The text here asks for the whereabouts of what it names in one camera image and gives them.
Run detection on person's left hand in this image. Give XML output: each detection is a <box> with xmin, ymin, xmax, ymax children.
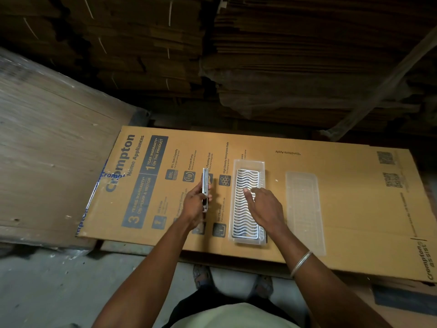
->
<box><xmin>179</xmin><ymin>182</ymin><xmax>212</xmax><ymax>233</ymax></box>

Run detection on person's right hand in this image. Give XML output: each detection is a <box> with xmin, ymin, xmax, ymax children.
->
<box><xmin>243</xmin><ymin>187</ymin><xmax>288</xmax><ymax>236</ymax></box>

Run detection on slim metal grille piece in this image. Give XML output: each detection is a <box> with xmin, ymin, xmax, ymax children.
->
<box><xmin>202</xmin><ymin>167</ymin><xmax>210</xmax><ymax>213</ymax></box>

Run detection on white wavy metal grille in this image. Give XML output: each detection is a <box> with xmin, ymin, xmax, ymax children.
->
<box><xmin>232</xmin><ymin>169</ymin><xmax>266</xmax><ymax>239</ymax></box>

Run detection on person's left forearm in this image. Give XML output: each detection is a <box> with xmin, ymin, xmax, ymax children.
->
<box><xmin>92</xmin><ymin>217</ymin><xmax>198</xmax><ymax>328</ymax></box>

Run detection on person's right forearm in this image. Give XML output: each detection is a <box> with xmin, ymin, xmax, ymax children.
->
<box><xmin>268</xmin><ymin>229</ymin><xmax>393</xmax><ymax>328</ymax></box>

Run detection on clear plastic tray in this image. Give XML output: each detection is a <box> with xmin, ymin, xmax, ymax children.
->
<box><xmin>285</xmin><ymin>171</ymin><xmax>327</xmax><ymax>256</ymax></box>
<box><xmin>228</xmin><ymin>159</ymin><xmax>267</xmax><ymax>246</ymax></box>

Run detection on person's left sandal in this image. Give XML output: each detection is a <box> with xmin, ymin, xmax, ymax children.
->
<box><xmin>192</xmin><ymin>264</ymin><xmax>214</xmax><ymax>290</ymax></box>

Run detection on person's sandal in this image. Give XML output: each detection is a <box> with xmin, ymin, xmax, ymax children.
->
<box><xmin>192</xmin><ymin>264</ymin><xmax>214</xmax><ymax>290</ymax></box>
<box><xmin>251</xmin><ymin>275</ymin><xmax>274</xmax><ymax>300</ymax></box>

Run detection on person's right sandal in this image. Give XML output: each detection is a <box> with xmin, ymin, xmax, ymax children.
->
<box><xmin>251</xmin><ymin>275</ymin><xmax>274</xmax><ymax>300</ymax></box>

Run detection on printed flattened cardboard box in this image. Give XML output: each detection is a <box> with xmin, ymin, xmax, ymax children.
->
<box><xmin>76</xmin><ymin>126</ymin><xmax>437</xmax><ymax>282</ymax></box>

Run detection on dark trousers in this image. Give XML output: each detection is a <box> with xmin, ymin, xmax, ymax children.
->
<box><xmin>163</xmin><ymin>290</ymin><xmax>309</xmax><ymax>328</ymax></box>

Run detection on pale green shirt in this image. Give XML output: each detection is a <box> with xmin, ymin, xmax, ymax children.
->
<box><xmin>170</xmin><ymin>302</ymin><xmax>302</xmax><ymax>328</ymax></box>

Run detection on plain cardboard sheet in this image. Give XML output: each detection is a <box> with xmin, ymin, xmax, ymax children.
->
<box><xmin>336</xmin><ymin>272</ymin><xmax>437</xmax><ymax>328</ymax></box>

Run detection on tall stack of flattened cartons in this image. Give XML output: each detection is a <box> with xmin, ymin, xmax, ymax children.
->
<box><xmin>200</xmin><ymin>0</ymin><xmax>437</xmax><ymax>134</ymax></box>

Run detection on plastic-wrapped cardboard stack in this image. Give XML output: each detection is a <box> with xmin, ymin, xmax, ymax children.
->
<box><xmin>0</xmin><ymin>48</ymin><xmax>151</xmax><ymax>252</ymax></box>

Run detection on dark stack of flattened cartons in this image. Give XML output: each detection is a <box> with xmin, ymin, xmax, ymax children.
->
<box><xmin>0</xmin><ymin>0</ymin><xmax>219</xmax><ymax>100</ymax></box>

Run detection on translucent plastic strip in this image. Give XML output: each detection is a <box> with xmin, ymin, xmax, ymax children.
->
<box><xmin>320</xmin><ymin>25</ymin><xmax>437</xmax><ymax>143</ymax></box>

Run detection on silver bracelet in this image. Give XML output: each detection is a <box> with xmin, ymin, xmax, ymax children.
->
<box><xmin>290</xmin><ymin>251</ymin><xmax>313</xmax><ymax>279</ymax></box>

